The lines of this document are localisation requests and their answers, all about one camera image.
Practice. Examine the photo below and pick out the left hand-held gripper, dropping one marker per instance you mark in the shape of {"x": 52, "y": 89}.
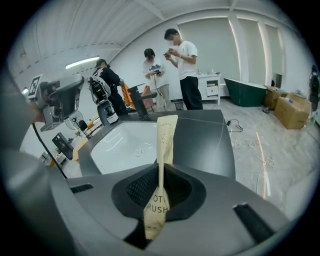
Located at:
{"x": 48, "y": 115}

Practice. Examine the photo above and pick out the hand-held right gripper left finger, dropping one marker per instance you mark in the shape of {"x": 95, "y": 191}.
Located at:
{"x": 100, "y": 212}

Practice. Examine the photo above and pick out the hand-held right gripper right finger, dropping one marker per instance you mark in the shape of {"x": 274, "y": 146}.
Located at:
{"x": 220, "y": 225}

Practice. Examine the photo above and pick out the beige tube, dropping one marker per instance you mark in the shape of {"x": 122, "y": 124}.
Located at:
{"x": 165, "y": 140}

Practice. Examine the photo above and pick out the ceiling light strip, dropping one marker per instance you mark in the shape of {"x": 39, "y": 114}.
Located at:
{"x": 82, "y": 63}

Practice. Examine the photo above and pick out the black floor fan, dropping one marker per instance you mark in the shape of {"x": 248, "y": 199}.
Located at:
{"x": 75, "y": 120}

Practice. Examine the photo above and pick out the black and white dispenser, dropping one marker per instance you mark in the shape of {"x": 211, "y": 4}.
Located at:
{"x": 108, "y": 116}

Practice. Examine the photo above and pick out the black equipment case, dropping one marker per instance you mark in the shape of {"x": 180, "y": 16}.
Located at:
{"x": 62, "y": 146}

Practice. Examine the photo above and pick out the white sink basin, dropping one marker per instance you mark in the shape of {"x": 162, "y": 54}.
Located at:
{"x": 120, "y": 147}

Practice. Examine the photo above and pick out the black faucet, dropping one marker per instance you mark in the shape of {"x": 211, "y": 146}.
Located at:
{"x": 140, "y": 105}

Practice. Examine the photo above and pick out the red chair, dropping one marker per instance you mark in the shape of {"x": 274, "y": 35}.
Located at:
{"x": 150, "y": 103}

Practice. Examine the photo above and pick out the black vanity cabinet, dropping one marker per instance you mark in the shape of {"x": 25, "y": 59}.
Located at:
{"x": 200, "y": 140}

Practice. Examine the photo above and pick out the black phone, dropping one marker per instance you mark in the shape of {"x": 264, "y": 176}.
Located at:
{"x": 167, "y": 53}

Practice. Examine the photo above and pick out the large cardboard box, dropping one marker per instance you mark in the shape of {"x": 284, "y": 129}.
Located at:
{"x": 291, "y": 112}

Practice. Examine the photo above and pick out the green bathtub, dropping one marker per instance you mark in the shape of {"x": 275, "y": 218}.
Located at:
{"x": 243, "y": 93}

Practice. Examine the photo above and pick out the white drawer cabinet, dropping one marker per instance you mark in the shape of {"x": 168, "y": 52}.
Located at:
{"x": 210, "y": 87}

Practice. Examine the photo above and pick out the small cardboard box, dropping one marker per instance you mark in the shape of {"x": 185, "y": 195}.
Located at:
{"x": 273, "y": 96}

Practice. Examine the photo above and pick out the white window blind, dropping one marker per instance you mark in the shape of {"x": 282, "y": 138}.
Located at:
{"x": 210, "y": 45}
{"x": 273, "y": 50}
{"x": 251, "y": 50}

